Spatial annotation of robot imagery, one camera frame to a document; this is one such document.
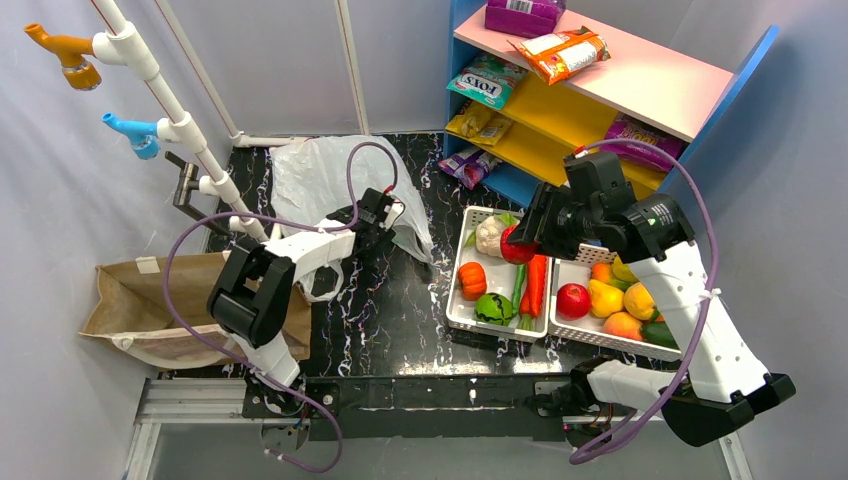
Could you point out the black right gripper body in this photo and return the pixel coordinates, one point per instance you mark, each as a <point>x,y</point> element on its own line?
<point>542,225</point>

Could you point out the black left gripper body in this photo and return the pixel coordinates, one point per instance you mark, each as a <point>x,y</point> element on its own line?
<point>382,213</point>

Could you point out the white plastic grocery bag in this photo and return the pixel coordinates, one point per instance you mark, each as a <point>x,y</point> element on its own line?
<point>310,182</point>

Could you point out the red tomato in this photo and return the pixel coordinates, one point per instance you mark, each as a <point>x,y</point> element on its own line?
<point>517,254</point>

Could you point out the red apple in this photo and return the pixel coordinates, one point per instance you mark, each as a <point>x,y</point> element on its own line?
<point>573,301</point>

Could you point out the yellow pear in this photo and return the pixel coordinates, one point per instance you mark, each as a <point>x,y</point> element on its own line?
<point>605,300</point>

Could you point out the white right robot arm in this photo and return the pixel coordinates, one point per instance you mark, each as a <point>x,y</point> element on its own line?
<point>720,385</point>

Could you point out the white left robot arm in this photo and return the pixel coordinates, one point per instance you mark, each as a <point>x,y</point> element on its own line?
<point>251,297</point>

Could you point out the purple snack bag right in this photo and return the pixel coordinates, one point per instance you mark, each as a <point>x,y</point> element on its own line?
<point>641,135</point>

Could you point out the purple snack bag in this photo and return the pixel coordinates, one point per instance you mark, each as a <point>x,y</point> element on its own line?
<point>523,18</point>
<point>469,166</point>
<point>641,135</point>

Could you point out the purple snack bag bottom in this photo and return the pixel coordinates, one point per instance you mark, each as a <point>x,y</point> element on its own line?
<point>469,166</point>

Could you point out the orange snack bag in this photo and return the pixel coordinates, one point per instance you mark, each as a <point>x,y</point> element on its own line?
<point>560,55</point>

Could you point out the green Fox's candy bag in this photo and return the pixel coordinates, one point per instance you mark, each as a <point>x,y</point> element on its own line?
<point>488,80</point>

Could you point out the purple snack bag top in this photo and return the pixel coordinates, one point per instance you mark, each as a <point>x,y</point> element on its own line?
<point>523,18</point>

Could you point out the brown paper bag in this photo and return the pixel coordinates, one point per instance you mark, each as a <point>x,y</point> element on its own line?
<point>131,315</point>

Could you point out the white fruit basket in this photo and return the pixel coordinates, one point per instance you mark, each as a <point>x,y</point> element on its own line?
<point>657,342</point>

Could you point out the red green mango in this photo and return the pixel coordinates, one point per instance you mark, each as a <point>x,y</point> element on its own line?
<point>603,272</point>

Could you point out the green chili pepper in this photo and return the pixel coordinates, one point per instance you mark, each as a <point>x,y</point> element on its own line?
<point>518,286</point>

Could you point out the small orange pumpkin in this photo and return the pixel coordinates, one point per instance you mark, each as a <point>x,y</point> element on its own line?
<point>472,281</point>

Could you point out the white cauliflower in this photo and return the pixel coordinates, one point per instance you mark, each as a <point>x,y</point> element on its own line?
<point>486,237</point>

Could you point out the colourful wooden shelf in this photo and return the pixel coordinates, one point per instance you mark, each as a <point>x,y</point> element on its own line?
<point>677,94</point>

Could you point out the orange carrot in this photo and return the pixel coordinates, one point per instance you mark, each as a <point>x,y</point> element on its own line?
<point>534,295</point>

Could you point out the yellow lemon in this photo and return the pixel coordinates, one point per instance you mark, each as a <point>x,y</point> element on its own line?
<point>639,303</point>

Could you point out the white vegetable basket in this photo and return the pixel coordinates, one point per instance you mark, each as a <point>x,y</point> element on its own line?
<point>500,276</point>

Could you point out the orange peach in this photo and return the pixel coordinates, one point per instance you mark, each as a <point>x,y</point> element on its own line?
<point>624,325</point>

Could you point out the green watermelon toy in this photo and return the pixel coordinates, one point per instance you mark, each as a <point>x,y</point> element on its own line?
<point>494,309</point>

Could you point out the yellow snack packet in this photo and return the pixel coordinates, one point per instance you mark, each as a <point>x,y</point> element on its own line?
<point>479,124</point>

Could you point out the dark metal hook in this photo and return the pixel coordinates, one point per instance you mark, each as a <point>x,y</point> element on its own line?
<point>187,183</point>

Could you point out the blue pipe hook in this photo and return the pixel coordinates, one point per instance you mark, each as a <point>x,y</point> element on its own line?
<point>142,136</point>

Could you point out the white pvc pipe rack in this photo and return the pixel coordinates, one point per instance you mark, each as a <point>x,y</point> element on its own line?
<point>122,44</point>

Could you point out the orange pipe hook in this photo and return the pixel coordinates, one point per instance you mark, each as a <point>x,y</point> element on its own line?
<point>72,54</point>

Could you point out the aluminium base frame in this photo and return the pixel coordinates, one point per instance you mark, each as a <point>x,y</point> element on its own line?
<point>443,427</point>

